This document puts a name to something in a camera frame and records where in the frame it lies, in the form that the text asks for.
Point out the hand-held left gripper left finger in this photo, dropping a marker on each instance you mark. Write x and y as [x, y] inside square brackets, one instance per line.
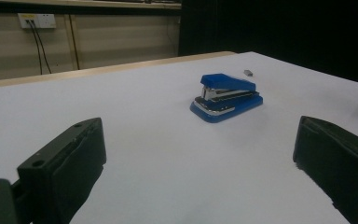
[65, 165]

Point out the blue stapler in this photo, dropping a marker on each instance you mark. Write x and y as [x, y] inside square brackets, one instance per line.
[227, 84]

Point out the small grey staple block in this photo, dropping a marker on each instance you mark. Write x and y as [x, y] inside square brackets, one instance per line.
[248, 73]

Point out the white wall socket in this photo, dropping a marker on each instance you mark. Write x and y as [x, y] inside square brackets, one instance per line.
[42, 20]

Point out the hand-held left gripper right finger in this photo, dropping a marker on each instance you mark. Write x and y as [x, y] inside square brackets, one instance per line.
[338, 161]

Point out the white table cover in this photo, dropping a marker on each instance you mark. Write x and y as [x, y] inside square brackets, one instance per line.
[155, 149]

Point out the dark curtain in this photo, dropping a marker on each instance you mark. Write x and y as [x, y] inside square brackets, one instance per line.
[276, 28]

